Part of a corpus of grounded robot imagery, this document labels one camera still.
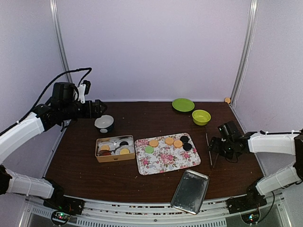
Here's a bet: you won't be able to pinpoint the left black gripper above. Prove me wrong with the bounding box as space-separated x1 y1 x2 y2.
61 99 107 120

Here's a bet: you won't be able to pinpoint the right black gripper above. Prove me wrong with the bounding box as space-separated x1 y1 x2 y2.
208 137 234 159

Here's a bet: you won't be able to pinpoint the metal tongs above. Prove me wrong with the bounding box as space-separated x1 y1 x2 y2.
205 132 219 169

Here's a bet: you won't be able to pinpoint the tan biscuit cookie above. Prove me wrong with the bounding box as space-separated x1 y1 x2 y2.
99 145 110 152
120 148 130 155
165 137 174 145
149 140 159 148

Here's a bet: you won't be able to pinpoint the black sandwich cookie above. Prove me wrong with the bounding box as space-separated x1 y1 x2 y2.
180 135 189 143
183 143 192 151
119 141 129 146

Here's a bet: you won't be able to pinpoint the beige cookie tin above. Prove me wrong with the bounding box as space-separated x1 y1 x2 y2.
95 135 135 163

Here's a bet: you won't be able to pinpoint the silver metal tin lid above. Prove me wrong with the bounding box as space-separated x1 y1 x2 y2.
170 169 209 215

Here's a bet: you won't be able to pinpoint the floral rectangular tray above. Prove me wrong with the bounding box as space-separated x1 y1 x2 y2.
134 132 201 175

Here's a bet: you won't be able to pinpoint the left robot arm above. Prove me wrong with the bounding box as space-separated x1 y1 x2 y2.
0 80 107 210

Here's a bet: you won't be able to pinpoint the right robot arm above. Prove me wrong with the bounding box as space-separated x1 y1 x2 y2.
207 121 303 209

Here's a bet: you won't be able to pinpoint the white and dark bowl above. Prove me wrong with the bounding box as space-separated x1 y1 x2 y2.
94 115 115 134

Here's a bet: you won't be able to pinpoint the green bowl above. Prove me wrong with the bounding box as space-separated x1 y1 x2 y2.
192 110 211 126

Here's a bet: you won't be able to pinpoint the green plate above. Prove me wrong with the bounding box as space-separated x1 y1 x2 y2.
172 98 195 113

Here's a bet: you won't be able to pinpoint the green cookie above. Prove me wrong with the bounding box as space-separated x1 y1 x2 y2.
144 146 154 154

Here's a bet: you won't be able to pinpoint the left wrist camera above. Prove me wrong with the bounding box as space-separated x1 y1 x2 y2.
78 80 91 104

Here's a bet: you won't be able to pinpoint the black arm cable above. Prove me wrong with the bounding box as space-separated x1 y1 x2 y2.
0 67 92 138

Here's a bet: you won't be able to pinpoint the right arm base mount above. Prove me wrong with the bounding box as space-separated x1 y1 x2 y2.
226 185 267 214

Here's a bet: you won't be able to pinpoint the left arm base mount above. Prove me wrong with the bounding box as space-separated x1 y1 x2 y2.
43 179 85 215

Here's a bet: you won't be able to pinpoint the left aluminium frame post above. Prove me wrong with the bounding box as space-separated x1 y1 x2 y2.
49 0 70 71

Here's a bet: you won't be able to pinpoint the aluminium frame post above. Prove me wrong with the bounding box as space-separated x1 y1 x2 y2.
49 0 70 71
230 0 259 108

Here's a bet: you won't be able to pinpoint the front aluminium rail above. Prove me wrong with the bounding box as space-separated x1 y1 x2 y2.
18 198 292 227

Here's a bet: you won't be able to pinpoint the right aluminium frame post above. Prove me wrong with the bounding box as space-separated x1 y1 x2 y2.
230 0 259 108

